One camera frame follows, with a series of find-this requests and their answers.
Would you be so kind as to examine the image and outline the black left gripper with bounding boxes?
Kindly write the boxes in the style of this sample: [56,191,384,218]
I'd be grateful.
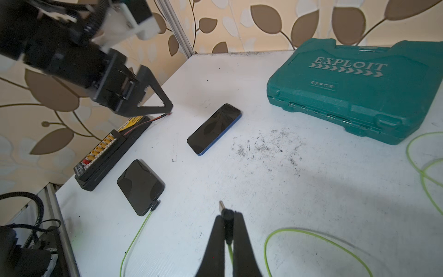
[24,20,173,117]

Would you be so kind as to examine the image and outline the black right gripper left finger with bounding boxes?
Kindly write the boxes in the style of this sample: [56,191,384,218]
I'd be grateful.
[196,215,225,277]

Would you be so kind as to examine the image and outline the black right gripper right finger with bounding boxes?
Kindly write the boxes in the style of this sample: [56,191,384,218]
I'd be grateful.
[233,212,263,277]

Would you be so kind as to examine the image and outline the blue-edged black smartphone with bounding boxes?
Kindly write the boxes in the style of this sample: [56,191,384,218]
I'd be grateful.
[187,103,242,156]

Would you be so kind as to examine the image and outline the red black battery lead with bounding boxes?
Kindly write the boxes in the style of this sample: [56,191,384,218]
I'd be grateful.
[123,112,172,136]

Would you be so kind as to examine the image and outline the black yellow battery pack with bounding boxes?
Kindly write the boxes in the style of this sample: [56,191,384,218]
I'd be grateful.
[74,116,151,191]

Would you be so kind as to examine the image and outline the green plastic tool case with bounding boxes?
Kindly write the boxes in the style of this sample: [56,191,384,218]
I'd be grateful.
[266,39,443,145]

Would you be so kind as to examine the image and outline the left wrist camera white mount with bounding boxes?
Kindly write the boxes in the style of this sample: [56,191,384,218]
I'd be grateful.
[92,1,160,53]

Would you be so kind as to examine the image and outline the aluminium frame post left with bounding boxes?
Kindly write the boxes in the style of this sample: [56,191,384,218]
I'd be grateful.
[158,0,194,58]

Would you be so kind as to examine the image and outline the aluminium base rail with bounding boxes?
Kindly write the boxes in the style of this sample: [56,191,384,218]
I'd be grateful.
[0,182,80,277]

